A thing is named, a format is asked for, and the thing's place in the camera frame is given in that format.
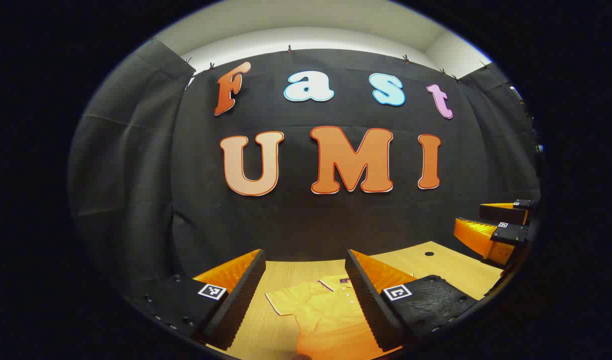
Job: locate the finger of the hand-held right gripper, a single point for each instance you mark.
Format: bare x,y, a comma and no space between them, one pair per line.
503,214
508,234

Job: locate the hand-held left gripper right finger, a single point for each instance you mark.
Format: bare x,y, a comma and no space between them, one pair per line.
366,300

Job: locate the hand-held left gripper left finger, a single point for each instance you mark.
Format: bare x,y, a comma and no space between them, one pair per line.
245,295

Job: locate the orange polo T-shirt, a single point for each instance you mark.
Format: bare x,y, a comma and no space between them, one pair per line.
326,312

